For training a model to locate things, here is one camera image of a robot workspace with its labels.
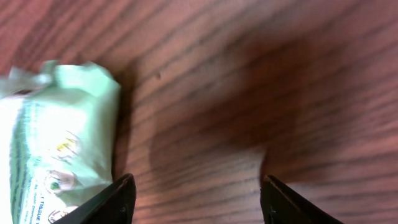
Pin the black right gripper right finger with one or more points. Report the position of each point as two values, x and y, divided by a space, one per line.
282 205

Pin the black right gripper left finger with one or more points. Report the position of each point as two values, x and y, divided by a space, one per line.
113 205

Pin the light teal snack packet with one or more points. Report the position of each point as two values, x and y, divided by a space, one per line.
57 134

